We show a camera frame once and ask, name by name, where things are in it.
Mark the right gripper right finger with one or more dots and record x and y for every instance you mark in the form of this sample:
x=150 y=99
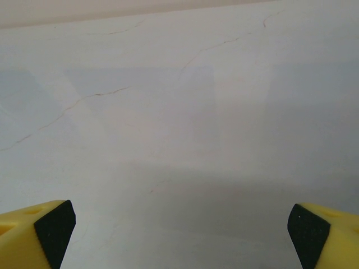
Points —
x=336 y=243

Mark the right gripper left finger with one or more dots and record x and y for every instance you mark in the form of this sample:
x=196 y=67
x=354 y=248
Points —
x=22 y=241

